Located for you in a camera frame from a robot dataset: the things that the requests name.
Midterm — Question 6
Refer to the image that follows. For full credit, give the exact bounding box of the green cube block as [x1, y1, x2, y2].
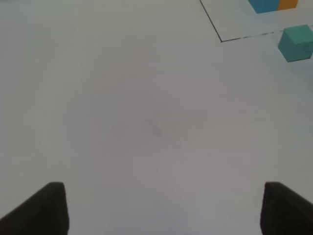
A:
[278, 24, 313, 62]

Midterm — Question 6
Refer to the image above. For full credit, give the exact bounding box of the template orange cube block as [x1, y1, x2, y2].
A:
[277, 0, 298, 11]

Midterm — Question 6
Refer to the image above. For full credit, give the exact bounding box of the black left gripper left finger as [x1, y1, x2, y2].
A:
[0, 182, 69, 235]

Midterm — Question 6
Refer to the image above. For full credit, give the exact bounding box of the template blue cube block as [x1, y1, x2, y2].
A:
[248, 0, 279, 14]

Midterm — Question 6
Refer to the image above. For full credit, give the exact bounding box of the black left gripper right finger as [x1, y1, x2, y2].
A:
[260, 182, 313, 235]

